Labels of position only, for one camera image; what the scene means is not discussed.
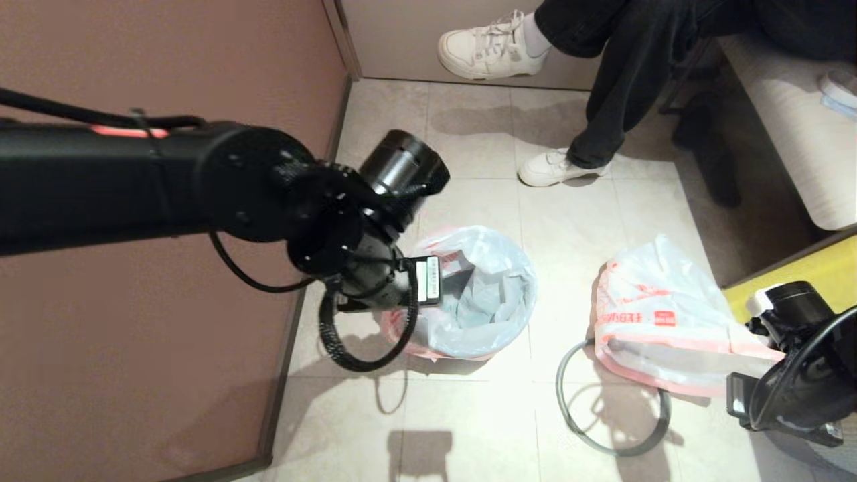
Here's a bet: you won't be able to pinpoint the white red plastic bag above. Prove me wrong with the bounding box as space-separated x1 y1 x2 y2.
380 225 539 363

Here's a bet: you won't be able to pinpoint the used white pink-rimmed trash bag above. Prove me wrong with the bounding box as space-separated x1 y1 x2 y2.
592 234 785 400

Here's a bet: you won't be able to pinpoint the grey bin retaining ring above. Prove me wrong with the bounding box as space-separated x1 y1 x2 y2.
555 337 672 458

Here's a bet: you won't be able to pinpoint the yellow plastic bag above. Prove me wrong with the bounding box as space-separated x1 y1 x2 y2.
722 234 857 323

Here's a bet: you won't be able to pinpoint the grey ribbed rounded object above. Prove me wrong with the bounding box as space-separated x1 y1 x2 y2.
763 428 857 477

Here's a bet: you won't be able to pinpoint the plain white sneaker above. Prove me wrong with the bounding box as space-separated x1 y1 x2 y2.
518 148 611 188

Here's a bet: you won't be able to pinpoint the white sneaker with grey laces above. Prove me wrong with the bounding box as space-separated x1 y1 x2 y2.
438 9 551 81

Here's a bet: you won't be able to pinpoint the black bench leg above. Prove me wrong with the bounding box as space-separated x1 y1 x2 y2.
672 94 741 208

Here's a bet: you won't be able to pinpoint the beige upholstered bench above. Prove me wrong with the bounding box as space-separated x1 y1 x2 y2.
713 35 857 232

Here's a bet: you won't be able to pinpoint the white sock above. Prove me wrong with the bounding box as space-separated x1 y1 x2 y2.
521 12 552 60

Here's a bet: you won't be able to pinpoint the black trousers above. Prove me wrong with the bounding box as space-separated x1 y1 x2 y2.
534 0 857 171

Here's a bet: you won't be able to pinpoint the white round object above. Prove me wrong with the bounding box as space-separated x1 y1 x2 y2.
818 70 857 110

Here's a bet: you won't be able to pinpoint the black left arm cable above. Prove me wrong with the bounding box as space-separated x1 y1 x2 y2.
0 87 421 373

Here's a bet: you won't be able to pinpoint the grey-brown door frame post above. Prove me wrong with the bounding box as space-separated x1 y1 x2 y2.
321 0 364 82

